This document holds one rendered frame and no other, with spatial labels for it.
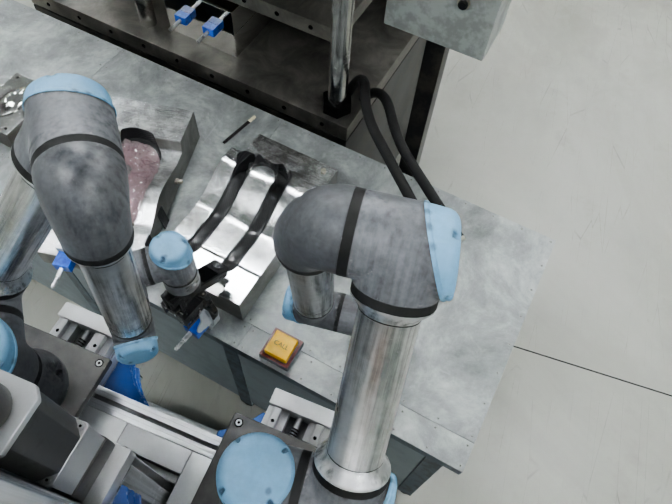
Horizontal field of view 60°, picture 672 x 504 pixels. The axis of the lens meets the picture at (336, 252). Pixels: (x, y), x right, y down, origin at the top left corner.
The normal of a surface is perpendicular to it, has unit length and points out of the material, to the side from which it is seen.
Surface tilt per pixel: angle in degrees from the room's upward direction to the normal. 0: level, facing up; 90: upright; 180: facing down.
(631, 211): 0
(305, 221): 46
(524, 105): 0
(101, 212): 62
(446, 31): 90
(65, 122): 4
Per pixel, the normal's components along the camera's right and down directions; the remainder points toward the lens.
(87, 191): 0.45, 0.18
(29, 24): 0.04, -0.50
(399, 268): -0.16, 0.33
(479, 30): -0.48, 0.75
